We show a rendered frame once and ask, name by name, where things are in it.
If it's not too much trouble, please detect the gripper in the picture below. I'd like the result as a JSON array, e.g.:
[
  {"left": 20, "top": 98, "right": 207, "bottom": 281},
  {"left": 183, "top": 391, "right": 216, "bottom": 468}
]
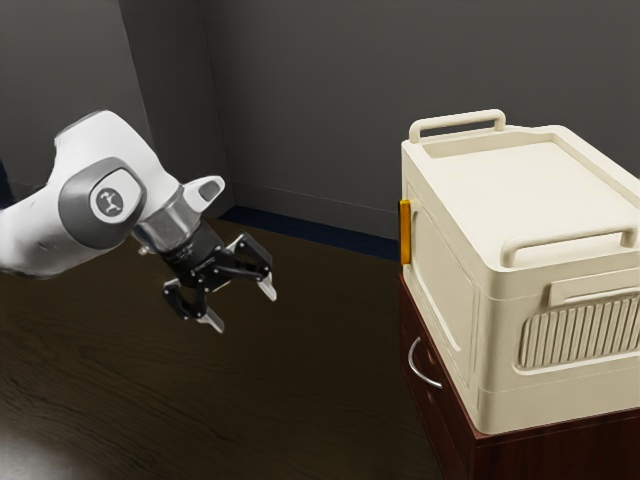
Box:
[{"left": 159, "top": 223, "right": 278, "bottom": 334}]

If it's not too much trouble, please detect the dark red wooden cabinet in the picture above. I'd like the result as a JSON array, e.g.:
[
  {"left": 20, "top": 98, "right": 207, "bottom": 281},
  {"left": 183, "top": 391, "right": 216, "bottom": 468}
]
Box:
[{"left": 397, "top": 273, "right": 640, "bottom": 480}]

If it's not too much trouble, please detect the cream box with lid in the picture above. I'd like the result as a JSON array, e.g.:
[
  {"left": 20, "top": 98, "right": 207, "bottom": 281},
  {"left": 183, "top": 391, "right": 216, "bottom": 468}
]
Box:
[{"left": 398, "top": 108, "right": 640, "bottom": 434}]

